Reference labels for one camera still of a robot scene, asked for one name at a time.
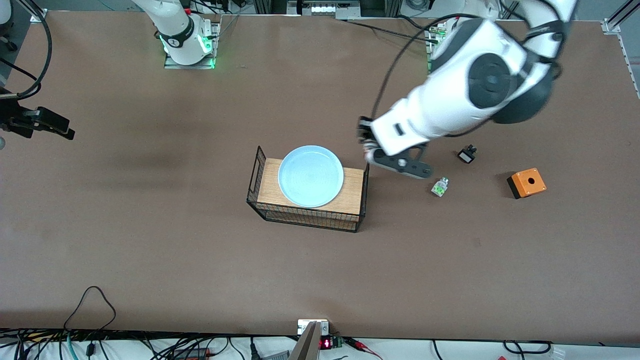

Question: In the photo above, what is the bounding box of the black wire rack wooden top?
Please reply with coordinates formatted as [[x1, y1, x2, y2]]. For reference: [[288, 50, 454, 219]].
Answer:
[[246, 145, 371, 234]]

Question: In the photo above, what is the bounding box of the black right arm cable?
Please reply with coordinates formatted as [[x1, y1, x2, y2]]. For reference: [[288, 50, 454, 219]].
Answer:
[[0, 0, 53, 99]]

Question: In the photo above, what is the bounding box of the aluminium corner post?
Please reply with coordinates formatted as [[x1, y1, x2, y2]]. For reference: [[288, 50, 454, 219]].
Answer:
[[15, 0, 48, 24], [602, 0, 640, 36]]

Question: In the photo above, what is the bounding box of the grey metal mounting bar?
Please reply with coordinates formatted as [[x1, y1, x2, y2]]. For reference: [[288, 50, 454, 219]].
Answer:
[[289, 321, 322, 360]]

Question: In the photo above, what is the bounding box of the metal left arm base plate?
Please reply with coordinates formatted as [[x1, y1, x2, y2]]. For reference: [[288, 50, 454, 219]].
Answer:
[[425, 27, 441, 75]]

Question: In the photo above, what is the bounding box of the light blue round plate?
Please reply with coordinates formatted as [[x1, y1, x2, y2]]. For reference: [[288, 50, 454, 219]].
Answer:
[[278, 145, 345, 208]]

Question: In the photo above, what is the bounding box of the black coiled cable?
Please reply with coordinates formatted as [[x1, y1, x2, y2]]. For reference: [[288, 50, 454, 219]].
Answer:
[[502, 340, 553, 355]]

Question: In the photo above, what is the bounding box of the black cable to arm base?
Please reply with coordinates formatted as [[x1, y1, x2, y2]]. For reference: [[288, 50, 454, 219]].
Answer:
[[345, 19, 431, 40]]

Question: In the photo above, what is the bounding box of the orange button enclosure box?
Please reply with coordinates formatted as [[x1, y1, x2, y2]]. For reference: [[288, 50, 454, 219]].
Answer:
[[507, 168, 547, 199]]

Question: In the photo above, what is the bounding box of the black looped cable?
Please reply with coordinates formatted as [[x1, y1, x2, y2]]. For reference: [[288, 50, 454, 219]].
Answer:
[[62, 286, 117, 333]]

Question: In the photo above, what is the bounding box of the black power adapter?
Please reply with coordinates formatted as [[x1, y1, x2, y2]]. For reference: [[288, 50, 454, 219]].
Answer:
[[172, 347, 212, 360]]

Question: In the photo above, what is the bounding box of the aluminium frame with power strip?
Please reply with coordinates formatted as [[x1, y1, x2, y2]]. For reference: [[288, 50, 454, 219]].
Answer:
[[252, 0, 401, 20]]

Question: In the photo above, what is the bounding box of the red clip lead wire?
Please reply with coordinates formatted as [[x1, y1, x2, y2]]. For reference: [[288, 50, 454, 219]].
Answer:
[[344, 337, 384, 360]]

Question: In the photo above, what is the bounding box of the silver metal bracket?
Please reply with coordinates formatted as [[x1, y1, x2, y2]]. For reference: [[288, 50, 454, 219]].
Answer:
[[297, 319, 330, 336]]

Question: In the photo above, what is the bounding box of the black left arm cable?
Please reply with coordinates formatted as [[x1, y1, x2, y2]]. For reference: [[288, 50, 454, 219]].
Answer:
[[370, 15, 481, 121]]

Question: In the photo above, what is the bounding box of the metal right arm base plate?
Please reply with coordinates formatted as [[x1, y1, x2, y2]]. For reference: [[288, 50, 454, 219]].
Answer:
[[164, 22, 221, 70]]

